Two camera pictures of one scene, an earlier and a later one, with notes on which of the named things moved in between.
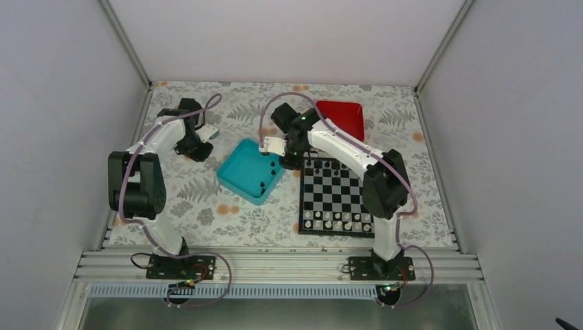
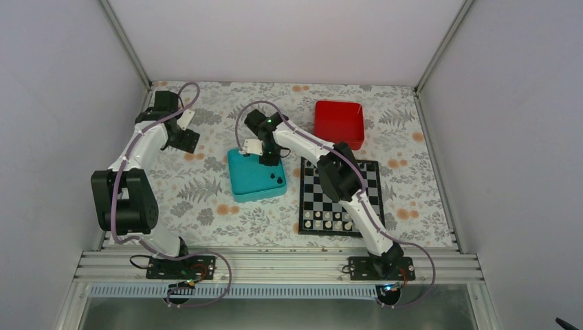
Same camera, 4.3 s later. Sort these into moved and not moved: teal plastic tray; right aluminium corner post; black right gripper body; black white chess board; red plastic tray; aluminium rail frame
Moved: teal plastic tray; black right gripper body
Not moved: aluminium rail frame; red plastic tray; black white chess board; right aluminium corner post
